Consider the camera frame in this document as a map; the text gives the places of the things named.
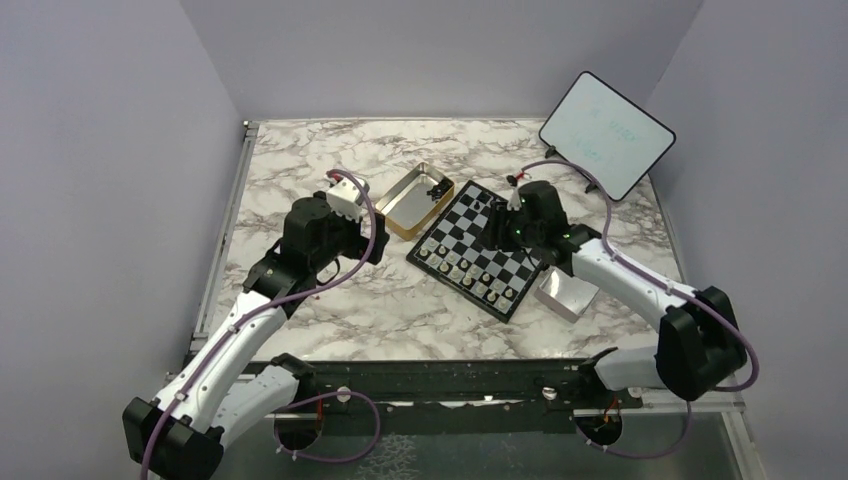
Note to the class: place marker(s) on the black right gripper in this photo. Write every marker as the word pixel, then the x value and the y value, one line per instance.
pixel 495 234

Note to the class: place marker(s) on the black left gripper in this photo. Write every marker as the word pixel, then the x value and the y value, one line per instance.
pixel 360 244

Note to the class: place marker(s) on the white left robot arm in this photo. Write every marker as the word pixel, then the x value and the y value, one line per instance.
pixel 185 430

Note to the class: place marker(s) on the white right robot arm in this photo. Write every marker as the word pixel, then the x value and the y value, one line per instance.
pixel 698 340

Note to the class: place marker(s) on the pile of black chess pieces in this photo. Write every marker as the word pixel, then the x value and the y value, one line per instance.
pixel 437 192

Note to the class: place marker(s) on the black and white chessboard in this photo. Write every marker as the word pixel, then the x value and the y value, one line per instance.
pixel 457 229

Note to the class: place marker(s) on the yellow metal tin box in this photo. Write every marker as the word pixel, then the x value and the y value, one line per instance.
pixel 406 207

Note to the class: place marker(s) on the silver metal tin lid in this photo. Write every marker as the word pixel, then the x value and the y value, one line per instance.
pixel 565 296

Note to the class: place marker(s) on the small whiteboard on stand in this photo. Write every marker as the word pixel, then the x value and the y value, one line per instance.
pixel 612 138

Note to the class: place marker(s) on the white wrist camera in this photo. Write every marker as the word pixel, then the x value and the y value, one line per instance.
pixel 515 201
pixel 344 198

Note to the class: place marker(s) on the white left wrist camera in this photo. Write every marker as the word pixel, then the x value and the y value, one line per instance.
pixel 344 198

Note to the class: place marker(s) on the aluminium frame rail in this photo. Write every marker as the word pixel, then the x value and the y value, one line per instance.
pixel 208 302

